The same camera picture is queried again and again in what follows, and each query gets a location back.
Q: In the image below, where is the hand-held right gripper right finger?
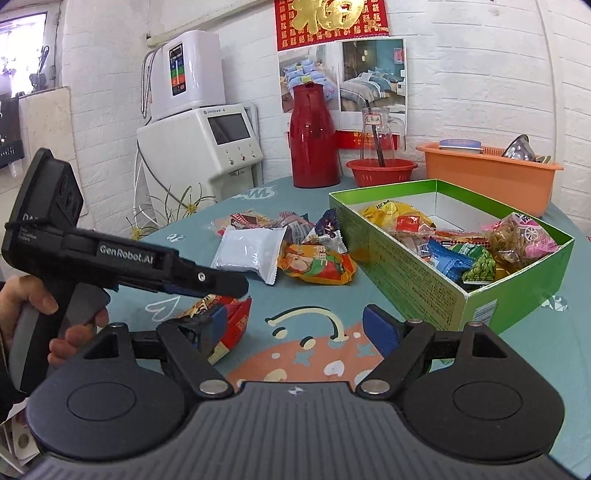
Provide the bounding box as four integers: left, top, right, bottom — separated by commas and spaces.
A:
355, 305, 509, 398

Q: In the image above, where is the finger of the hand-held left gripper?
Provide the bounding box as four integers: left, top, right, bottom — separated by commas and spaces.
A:
117, 258, 250, 298

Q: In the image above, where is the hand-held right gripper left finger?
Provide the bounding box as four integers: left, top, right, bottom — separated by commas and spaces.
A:
82, 305, 235, 398

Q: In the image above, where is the red packet with cream label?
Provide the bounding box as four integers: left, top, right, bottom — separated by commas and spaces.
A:
178, 295, 253, 366

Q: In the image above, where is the green cardboard box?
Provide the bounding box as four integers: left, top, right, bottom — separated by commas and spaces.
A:
329, 178, 575, 334

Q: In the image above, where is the blue snack packet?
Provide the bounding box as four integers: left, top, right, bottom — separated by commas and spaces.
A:
426, 237, 475, 283

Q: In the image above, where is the green pea packet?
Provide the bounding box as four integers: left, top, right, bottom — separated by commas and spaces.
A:
462, 244, 498, 285

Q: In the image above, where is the yellow packet with green print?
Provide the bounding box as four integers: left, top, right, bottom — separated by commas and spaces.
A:
361, 200, 437, 232

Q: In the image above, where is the pink pretzel packet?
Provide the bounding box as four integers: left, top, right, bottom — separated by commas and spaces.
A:
481, 212, 560, 271

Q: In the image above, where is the person's left hand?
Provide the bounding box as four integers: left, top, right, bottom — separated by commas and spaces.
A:
0, 274, 110, 370

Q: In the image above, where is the white snack packet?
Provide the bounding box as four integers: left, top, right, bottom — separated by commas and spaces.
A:
211, 226, 288, 283

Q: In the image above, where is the clear packet with red label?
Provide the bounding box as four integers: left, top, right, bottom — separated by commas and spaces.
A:
211, 211, 274, 237

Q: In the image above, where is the beige stone slab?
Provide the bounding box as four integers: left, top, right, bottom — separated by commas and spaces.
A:
18, 87, 75, 195

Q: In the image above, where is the teal printed tablecloth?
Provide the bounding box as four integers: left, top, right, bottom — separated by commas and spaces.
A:
108, 175, 591, 467

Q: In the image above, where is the orange snack packet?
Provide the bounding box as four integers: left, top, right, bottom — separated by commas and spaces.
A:
277, 241, 359, 285

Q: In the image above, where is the dark pink small packet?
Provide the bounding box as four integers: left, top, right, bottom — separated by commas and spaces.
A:
277, 210, 315, 230

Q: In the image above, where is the dark blue small packet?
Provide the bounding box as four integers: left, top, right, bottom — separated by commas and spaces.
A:
314, 208, 348, 253

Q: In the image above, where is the white appliance with screen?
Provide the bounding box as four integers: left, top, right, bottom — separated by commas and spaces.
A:
136, 104, 265, 204

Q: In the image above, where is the red plastic basket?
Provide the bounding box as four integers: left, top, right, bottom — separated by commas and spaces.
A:
346, 158, 419, 188

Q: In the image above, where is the red thermos jug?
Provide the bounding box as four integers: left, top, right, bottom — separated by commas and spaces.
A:
288, 83, 342, 189

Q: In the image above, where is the window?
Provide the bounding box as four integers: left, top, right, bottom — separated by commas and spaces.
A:
0, 11, 51, 99

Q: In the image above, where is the dark stirring stick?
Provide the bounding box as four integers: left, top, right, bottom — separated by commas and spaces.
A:
373, 124, 387, 168

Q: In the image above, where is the orange plastic basin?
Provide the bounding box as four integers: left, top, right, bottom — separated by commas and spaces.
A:
416, 141, 565, 217

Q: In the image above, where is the clear glass pitcher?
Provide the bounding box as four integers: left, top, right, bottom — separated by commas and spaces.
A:
358, 107, 407, 161

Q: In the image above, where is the blue white lid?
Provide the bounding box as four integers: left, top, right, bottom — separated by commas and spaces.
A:
438, 138, 484, 151

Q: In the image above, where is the white printed paper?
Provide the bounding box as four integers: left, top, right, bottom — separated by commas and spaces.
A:
0, 401, 36, 476

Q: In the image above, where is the shiny metal item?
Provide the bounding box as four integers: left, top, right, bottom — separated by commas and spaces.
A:
502, 134, 552, 164

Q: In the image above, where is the white power cable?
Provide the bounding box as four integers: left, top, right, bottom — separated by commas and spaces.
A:
132, 152, 154, 223

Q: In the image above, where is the grey appliance hose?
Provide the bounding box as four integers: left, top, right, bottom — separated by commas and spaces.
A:
141, 48, 156, 124

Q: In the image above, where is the white wall water purifier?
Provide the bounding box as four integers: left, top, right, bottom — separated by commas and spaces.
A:
145, 30, 227, 123

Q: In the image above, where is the wall poster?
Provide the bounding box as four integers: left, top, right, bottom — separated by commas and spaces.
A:
273, 0, 408, 149

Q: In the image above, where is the white wall pipe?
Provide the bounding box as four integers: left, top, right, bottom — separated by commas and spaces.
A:
534, 0, 563, 162

